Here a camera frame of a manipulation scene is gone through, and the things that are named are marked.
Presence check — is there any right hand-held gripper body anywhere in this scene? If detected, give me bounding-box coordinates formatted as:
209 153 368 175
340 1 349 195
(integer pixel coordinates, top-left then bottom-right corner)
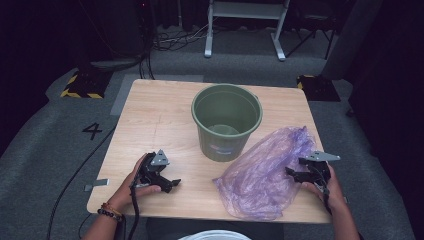
301 150 341 188

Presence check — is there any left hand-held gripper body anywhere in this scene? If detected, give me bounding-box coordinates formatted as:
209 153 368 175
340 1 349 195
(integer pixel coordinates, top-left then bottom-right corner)
134 148 173 194

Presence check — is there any purple plastic bag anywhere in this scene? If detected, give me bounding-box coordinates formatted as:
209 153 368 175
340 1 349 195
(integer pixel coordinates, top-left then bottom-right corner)
212 125 318 222

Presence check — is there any green plastic bucket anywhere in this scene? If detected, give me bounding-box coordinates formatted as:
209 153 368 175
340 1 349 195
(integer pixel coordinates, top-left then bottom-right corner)
190 83 264 163

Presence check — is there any person's right hand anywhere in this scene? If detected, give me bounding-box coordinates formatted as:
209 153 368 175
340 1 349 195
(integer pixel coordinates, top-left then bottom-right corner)
301 164 348 215

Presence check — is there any person's left hand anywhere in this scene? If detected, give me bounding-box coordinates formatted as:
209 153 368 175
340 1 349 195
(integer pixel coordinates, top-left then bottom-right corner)
109 153 162 215

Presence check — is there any grey tape strip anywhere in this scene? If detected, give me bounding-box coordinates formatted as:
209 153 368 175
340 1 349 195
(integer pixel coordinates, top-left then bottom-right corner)
83 178 110 193

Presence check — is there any white round object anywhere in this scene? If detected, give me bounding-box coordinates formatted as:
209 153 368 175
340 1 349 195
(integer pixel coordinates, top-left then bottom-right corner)
177 229 253 240

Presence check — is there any black tripod stand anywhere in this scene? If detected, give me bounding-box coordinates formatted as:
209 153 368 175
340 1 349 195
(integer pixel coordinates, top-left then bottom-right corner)
285 11 338 61

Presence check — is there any grey column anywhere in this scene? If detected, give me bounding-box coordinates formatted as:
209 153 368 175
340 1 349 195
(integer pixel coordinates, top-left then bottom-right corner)
320 0 385 81

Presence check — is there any white metal stand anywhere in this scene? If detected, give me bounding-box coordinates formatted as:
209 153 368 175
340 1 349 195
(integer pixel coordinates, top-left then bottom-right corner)
203 0 291 62

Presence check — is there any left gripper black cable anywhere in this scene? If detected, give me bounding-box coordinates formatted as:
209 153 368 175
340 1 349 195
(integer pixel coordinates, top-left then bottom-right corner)
126 179 142 240

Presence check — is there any orange cord bracelet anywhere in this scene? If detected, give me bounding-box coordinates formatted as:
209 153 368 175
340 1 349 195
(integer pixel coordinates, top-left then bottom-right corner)
100 202 123 216

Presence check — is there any dark beaded bracelet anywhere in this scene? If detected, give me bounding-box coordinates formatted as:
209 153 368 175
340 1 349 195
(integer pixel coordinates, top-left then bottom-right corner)
97 208 124 223

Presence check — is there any yellow black striped base plate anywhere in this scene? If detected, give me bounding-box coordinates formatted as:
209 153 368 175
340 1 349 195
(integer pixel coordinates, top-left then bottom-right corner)
60 69 113 100
296 74 342 103

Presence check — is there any long black floor cable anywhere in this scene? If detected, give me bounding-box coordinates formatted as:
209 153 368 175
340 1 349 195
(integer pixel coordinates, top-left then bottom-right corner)
45 124 118 240

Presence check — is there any black hanging cable bundle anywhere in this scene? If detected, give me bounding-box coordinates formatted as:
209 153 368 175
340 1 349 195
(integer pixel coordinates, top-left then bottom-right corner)
137 33 157 81

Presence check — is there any tangle of floor cables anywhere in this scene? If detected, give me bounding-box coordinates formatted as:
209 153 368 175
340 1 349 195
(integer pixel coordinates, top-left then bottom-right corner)
152 22 214 52

